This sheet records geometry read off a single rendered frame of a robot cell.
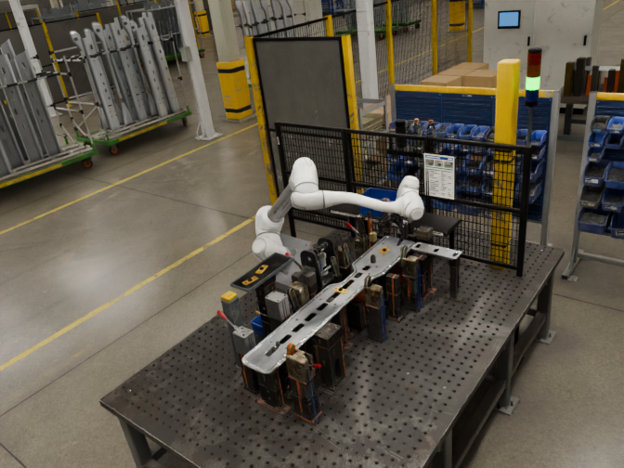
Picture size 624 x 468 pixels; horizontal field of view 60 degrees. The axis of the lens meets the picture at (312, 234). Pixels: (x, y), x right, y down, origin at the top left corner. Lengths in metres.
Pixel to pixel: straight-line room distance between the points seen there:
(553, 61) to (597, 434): 6.67
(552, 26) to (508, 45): 0.69
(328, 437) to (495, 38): 7.90
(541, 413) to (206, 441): 2.06
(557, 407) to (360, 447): 1.62
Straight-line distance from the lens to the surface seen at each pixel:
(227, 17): 10.52
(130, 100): 10.86
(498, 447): 3.53
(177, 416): 2.89
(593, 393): 3.96
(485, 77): 7.41
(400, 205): 2.91
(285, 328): 2.75
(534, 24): 9.40
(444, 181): 3.55
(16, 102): 9.49
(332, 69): 5.16
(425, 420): 2.66
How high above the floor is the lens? 2.63
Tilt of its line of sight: 27 degrees down
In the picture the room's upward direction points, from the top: 7 degrees counter-clockwise
